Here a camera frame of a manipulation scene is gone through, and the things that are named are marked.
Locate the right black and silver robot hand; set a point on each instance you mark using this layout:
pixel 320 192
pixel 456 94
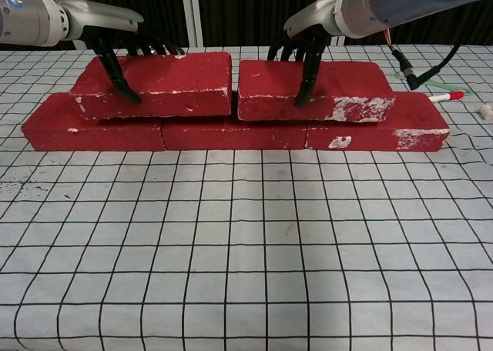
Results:
pixel 314 14

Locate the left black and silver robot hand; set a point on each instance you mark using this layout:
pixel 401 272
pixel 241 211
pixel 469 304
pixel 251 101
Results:
pixel 104 16

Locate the red brick with white scuffed side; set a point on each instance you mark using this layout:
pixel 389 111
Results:
pixel 346 77

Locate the red brick with chipped edges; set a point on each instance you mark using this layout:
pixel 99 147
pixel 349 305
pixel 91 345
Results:
pixel 173 77

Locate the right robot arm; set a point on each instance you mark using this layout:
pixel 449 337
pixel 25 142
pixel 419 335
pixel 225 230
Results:
pixel 385 4

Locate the red brick with white patches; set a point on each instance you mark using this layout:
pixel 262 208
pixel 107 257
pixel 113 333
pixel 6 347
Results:
pixel 416 112

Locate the white marker with red cap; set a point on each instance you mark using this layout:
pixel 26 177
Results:
pixel 447 96

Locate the small white eraser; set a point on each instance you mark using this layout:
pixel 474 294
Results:
pixel 486 111

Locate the white black grid tablecloth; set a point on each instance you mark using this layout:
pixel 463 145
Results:
pixel 246 270

